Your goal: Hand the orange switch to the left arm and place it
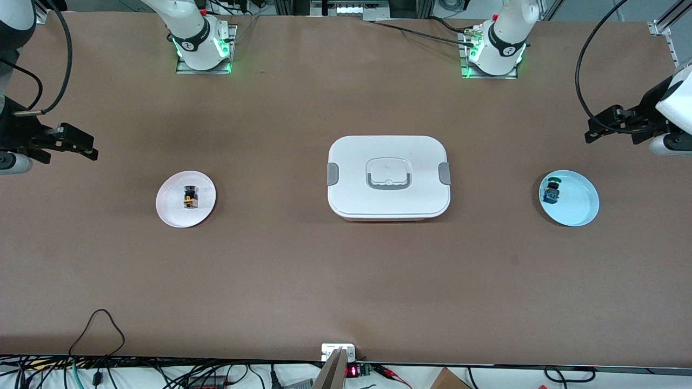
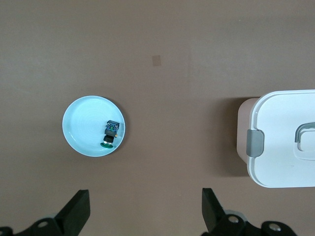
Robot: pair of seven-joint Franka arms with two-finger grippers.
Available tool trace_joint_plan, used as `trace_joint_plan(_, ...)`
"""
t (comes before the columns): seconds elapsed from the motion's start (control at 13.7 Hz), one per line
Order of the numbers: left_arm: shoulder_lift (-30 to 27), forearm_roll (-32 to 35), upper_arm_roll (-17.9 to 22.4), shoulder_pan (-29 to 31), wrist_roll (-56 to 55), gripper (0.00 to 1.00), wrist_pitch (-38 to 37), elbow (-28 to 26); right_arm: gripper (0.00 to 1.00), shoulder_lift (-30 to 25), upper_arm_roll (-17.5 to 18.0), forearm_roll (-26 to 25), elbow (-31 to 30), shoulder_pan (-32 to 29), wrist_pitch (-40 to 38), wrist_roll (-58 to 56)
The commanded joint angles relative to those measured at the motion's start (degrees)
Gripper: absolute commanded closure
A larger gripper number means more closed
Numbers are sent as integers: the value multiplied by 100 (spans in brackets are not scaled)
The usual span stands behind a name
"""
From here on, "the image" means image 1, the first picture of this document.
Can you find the white lunch box grey clips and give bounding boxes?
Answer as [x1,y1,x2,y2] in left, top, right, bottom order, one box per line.
[327,135,451,222]

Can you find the brown cardboard box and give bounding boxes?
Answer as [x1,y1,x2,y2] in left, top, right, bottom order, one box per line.
[430,367,472,389]

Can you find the perforated metal strip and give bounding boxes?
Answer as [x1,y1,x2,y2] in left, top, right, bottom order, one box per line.
[668,33,683,70]

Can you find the light blue round plate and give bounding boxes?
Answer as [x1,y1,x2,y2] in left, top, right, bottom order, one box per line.
[538,170,600,227]

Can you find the aluminium profile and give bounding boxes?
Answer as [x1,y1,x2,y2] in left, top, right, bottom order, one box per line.
[648,0,692,36]

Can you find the pink round plate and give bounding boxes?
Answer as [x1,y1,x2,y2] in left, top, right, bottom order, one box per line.
[156,170,217,229]

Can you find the red clip lead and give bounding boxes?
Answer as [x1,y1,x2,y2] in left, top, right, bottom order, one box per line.
[373,365,411,387]

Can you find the grey metal bar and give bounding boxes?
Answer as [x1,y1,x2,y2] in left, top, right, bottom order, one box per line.
[312,347,349,389]

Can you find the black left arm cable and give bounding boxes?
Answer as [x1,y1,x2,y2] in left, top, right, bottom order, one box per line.
[575,0,630,136]

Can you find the blue switch with green button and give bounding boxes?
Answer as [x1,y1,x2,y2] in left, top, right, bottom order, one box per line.
[542,176,562,205]

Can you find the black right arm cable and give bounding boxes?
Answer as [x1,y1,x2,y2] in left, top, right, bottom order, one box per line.
[14,0,74,117]

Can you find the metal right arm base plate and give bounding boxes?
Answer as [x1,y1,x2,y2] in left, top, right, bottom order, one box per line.
[176,24,237,75]

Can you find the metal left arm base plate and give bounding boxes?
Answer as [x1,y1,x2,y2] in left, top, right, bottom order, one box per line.
[460,30,518,80]

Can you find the thin black looped cable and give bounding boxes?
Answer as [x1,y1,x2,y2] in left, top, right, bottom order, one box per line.
[68,309,126,357]

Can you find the black cable to arm base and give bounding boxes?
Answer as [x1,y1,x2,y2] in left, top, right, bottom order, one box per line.
[368,21,476,46]

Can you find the aluminium frame with white label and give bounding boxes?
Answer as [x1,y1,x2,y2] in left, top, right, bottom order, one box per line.
[310,0,391,21]

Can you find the small white mount block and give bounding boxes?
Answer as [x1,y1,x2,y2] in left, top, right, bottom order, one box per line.
[321,343,356,361]

